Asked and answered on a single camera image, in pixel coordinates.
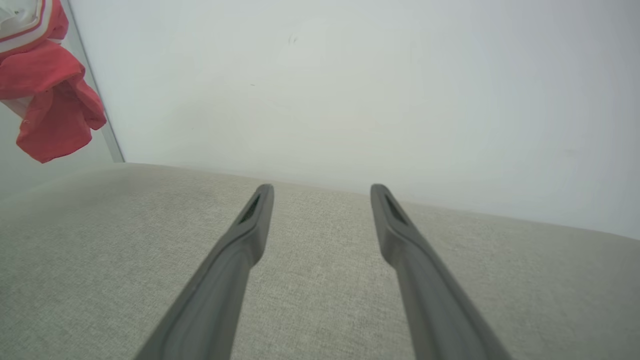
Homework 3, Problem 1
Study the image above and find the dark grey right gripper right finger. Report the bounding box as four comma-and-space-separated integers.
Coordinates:
370, 183, 514, 360

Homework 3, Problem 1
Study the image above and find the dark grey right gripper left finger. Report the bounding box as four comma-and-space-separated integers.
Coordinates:
134, 183, 275, 360

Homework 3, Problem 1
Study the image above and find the red and white jersey garment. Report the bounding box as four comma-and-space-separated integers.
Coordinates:
0, 0, 108, 164

